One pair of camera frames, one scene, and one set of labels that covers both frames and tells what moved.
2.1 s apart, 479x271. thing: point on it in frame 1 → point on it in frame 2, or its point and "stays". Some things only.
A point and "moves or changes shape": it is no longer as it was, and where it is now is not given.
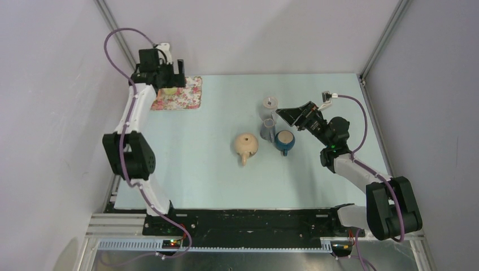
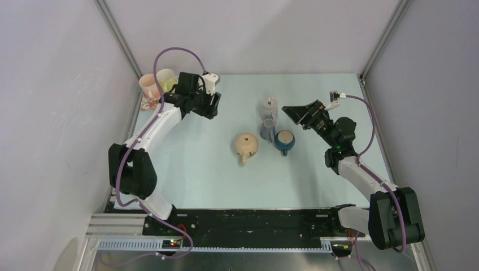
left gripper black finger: (181, 63) → (215, 103)
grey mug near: (268, 130) stays
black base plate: (248, 224) stays
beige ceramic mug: (246, 145) stays
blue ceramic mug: (284, 140) stays
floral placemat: (180, 98) → (149, 104)
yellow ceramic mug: (170, 90) moves or changes shape
